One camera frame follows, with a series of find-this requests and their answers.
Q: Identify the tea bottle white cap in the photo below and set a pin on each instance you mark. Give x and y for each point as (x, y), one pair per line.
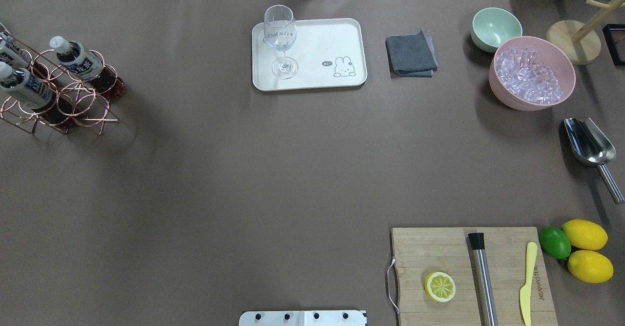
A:
(87, 67)

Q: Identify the wooden mug tree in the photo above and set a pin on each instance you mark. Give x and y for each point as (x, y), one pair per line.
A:
(578, 40)

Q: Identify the yellow plastic knife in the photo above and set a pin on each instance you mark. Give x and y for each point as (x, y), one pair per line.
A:
(531, 252)

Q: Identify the wooden cutting board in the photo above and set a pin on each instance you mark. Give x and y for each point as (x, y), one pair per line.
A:
(423, 250)

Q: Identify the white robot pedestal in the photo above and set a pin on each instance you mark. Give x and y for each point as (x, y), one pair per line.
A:
(304, 318)

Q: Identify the green bowl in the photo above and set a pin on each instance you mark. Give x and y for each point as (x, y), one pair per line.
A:
(492, 26)

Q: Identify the yellow lemon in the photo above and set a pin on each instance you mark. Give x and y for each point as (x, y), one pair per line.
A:
(585, 234)
(589, 266)

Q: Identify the green lime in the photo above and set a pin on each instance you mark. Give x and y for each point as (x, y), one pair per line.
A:
(555, 243)

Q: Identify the pink bowl with ice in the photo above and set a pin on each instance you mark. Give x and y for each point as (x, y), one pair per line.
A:
(528, 73)

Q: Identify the clear wine glass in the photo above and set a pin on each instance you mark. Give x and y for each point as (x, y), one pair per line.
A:
(280, 33)

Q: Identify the cream rectangular tray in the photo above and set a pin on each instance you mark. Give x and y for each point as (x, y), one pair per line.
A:
(329, 53)

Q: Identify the half lemon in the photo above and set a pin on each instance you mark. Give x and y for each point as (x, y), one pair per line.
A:
(440, 287)

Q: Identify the metal ice scoop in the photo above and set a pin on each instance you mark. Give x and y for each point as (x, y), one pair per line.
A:
(591, 147)

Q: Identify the copper wire bottle basket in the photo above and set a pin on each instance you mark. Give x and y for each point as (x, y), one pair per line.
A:
(91, 110)

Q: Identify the grey folded cloth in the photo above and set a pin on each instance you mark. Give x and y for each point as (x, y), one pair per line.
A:
(412, 55)

